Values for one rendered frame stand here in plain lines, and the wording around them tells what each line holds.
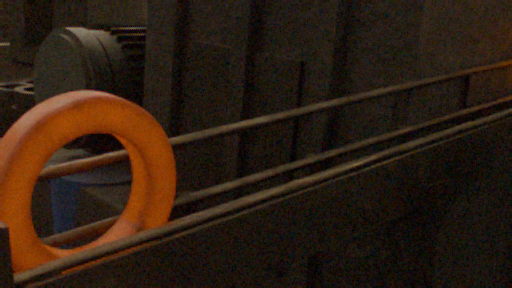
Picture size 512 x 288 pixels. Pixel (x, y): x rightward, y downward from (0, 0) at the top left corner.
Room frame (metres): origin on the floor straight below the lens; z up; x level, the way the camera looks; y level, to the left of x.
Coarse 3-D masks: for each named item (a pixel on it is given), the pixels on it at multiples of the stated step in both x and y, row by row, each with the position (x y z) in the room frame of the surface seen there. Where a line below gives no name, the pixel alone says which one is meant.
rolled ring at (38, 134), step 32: (64, 96) 0.55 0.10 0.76; (96, 96) 0.55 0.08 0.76; (32, 128) 0.52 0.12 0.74; (64, 128) 0.53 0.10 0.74; (96, 128) 0.55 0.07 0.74; (128, 128) 0.57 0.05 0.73; (160, 128) 0.59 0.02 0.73; (0, 160) 0.51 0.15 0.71; (32, 160) 0.52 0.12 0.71; (160, 160) 0.59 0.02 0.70; (0, 192) 0.50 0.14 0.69; (32, 192) 0.52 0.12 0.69; (160, 192) 0.59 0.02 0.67; (32, 224) 0.52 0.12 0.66; (128, 224) 0.59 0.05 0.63; (160, 224) 0.60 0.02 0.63; (32, 256) 0.52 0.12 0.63
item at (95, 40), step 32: (64, 32) 2.02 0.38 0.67; (96, 32) 2.06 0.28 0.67; (128, 32) 2.10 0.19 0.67; (64, 64) 1.98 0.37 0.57; (96, 64) 1.90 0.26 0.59; (128, 64) 1.99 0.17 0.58; (128, 96) 1.96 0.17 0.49; (128, 160) 1.97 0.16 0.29; (96, 192) 1.77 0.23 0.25; (128, 192) 1.78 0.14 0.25
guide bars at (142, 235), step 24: (480, 120) 0.95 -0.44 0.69; (408, 144) 0.83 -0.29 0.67; (336, 168) 0.74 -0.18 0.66; (360, 168) 0.76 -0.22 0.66; (264, 192) 0.66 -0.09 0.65; (288, 192) 0.68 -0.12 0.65; (192, 216) 0.60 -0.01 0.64; (216, 216) 0.61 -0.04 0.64; (120, 240) 0.55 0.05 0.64; (144, 240) 0.56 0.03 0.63; (48, 264) 0.50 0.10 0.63; (72, 264) 0.51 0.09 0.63
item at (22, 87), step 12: (0, 84) 2.65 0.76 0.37; (12, 84) 2.68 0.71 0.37; (24, 84) 2.69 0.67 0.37; (0, 96) 2.54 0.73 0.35; (12, 96) 2.54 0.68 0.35; (24, 96) 2.34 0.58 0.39; (0, 108) 2.55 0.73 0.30; (12, 108) 2.54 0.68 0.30; (24, 108) 2.34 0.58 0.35; (0, 120) 2.53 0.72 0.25; (12, 120) 2.54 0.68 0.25; (0, 132) 2.54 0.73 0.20
